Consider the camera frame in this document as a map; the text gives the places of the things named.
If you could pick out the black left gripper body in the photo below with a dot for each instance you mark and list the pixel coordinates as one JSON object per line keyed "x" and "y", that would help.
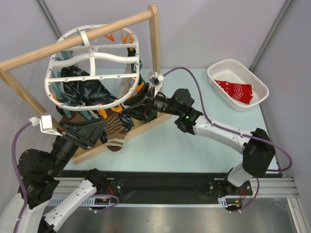
{"x": 75, "y": 140}

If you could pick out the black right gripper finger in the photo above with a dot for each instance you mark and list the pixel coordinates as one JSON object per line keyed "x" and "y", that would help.
{"x": 137, "y": 113}
{"x": 135, "y": 99}

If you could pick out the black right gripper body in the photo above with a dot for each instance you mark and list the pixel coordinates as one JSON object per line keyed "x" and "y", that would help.
{"x": 146, "y": 107}

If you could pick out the white plastic clip hanger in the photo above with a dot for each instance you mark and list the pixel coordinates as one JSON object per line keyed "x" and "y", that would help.
{"x": 126, "y": 52}

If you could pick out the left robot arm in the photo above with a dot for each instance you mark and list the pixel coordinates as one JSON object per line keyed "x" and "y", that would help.
{"x": 37, "y": 170}

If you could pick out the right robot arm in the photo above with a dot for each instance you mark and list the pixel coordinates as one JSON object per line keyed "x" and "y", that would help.
{"x": 254, "y": 146}

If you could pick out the orange clothespin on rim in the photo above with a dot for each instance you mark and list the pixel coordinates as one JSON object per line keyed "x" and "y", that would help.
{"x": 140, "y": 86}

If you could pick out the green and white t-shirt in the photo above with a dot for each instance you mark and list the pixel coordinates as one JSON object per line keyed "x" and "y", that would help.
{"x": 132, "y": 68}

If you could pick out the orange plastic clothespin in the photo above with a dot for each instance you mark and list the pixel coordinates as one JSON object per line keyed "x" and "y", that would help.
{"x": 103, "y": 113}

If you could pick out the dark leaf-print shorts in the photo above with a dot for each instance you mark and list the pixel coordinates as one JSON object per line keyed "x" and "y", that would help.
{"x": 91, "y": 92}

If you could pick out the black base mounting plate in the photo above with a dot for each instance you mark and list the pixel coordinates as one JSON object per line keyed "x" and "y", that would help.
{"x": 152, "y": 187}

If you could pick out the white perforated plastic basket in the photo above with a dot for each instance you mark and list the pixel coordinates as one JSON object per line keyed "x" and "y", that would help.
{"x": 232, "y": 71}

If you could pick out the red patterned sock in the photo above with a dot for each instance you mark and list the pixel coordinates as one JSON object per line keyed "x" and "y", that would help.
{"x": 237, "y": 91}

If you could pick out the wooden clothes rack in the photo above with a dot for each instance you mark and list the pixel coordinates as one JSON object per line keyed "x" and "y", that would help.
{"x": 114, "y": 86}

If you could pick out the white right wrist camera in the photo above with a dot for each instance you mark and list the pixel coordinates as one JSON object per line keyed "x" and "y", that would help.
{"x": 156, "y": 79}

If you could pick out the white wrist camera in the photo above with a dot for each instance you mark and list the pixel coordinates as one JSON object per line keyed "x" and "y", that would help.
{"x": 156, "y": 79}
{"x": 45, "y": 124}

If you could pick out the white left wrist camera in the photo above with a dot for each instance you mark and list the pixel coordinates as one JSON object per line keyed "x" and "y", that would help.
{"x": 45, "y": 124}

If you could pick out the aluminium frame rail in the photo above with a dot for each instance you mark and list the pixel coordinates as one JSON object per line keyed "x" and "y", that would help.
{"x": 262, "y": 188}

